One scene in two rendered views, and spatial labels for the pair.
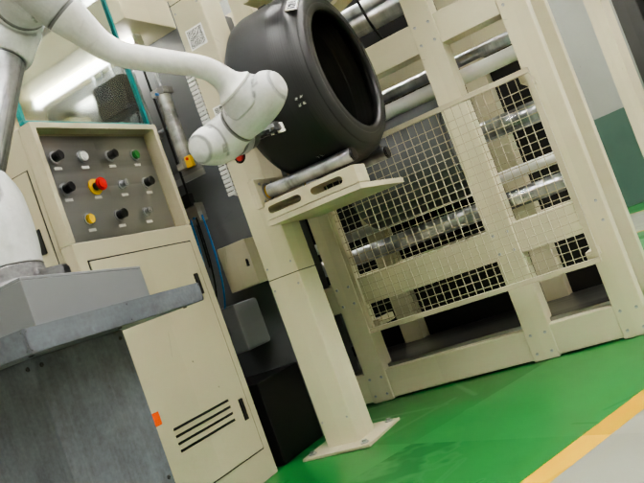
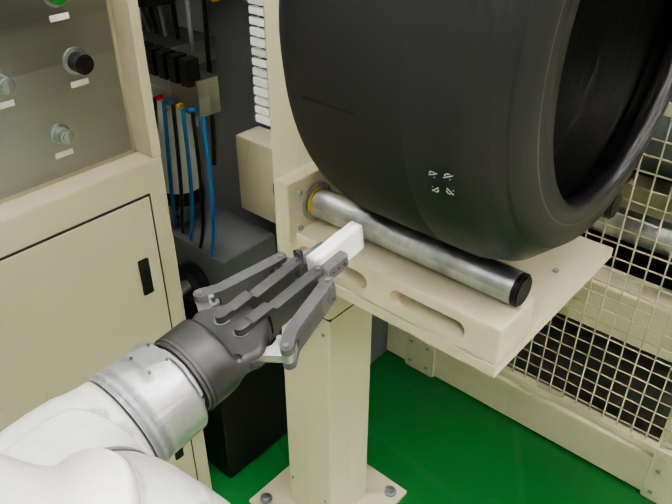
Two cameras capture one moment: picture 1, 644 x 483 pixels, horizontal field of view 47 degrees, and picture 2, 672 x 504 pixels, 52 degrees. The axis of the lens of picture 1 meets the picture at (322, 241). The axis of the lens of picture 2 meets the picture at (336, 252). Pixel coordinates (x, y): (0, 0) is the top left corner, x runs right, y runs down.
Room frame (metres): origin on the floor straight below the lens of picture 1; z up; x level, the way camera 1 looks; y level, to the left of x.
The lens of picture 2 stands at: (1.60, -0.12, 1.40)
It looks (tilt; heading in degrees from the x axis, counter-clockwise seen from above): 33 degrees down; 13
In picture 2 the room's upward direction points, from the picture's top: straight up
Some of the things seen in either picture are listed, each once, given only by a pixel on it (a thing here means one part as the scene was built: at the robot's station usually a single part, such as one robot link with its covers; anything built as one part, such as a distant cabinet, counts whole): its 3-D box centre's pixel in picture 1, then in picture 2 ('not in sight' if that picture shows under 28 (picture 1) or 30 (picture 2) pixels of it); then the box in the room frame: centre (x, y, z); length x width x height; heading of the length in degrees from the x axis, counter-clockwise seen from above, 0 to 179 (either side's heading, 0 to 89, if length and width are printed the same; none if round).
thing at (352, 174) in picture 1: (314, 193); (403, 278); (2.40, -0.03, 0.83); 0.36 x 0.09 x 0.06; 62
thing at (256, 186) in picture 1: (286, 190); (368, 166); (2.60, 0.06, 0.90); 0.40 x 0.03 x 0.10; 152
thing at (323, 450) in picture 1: (351, 437); (328, 495); (2.62, 0.14, 0.01); 0.27 x 0.27 x 0.02; 62
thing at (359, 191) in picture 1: (337, 200); (454, 258); (2.52, -0.10, 0.80); 0.37 x 0.36 x 0.02; 152
